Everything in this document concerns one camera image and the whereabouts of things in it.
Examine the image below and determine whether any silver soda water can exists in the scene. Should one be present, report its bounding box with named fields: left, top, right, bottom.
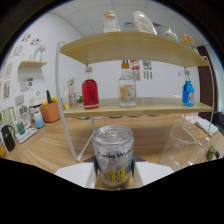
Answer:
left=91, top=125, right=135, bottom=188

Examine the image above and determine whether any clear bottle red label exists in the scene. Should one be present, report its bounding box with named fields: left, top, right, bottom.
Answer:
left=192, top=135, right=212, bottom=165

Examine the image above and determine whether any glass bowl of limes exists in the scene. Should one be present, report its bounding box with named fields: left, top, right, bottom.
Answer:
left=203, top=141, right=223, bottom=163

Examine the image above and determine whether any green cup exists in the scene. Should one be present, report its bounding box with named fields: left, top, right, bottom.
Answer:
left=15, top=120, right=26, bottom=136

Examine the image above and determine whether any clear drinking glass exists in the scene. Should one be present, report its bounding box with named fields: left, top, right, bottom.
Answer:
left=157, top=124, right=202, bottom=173

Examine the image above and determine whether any white tray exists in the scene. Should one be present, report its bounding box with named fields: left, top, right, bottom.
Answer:
left=14, top=127, right=39, bottom=144

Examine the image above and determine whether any small white blue bottle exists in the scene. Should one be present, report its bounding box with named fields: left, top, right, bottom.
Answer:
left=33, top=110, right=46, bottom=130

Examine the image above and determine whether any orange pot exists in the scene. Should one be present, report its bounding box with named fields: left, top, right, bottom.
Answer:
left=39, top=89, right=62, bottom=123

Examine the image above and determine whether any vase with white flowers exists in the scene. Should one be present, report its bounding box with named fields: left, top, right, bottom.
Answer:
left=67, top=73, right=78, bottom=108

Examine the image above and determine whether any red liquid bottle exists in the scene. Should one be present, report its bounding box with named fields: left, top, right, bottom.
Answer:
left=81, top=65, right=100, bottom=110

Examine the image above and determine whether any clear bottle orange label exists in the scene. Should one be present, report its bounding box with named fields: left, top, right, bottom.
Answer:
left=118, top=62, right=138, bottom=108

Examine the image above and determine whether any blue liquid bottle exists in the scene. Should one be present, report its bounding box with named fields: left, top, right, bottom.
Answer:
left=181, top=69, right=195, bottom=108

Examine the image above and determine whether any white figurine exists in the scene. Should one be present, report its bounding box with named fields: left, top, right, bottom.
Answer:
left=32, top=43, right=47, bottom=62

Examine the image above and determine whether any white wooden two-tier rack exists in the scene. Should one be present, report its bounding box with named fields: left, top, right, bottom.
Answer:
left=54, top=30, right=216, bottom=163

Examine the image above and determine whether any yellow printed can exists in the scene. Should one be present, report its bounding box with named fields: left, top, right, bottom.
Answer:
left=181, top=33, right=199, bottom=54

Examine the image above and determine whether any clear bottle green cap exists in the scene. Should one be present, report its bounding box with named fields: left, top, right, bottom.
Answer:
left=163, top=25, right=181, bottom=43

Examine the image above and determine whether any large white bottle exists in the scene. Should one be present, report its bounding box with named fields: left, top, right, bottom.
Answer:
left=132, top=10, right=158, bottom=36

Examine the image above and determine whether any glass jar cork lid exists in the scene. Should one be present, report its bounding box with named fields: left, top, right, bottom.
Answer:
left=102, top=10, right=122, bottom=34

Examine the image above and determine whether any red white wall poster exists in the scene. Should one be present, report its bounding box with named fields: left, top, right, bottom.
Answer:
left=129, top=59, right=141, bottom=82

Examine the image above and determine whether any colourful wall poster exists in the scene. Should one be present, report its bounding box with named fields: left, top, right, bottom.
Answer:
left=143, top=59, right=154, bottom=80

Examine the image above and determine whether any small pictures wall sheet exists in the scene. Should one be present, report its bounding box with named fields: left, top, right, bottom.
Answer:
left=20, top=77, right=34, bottom=93

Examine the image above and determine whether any wooden wall shelf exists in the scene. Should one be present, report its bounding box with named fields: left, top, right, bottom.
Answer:
left=17, top=59, right=48, bottom=69

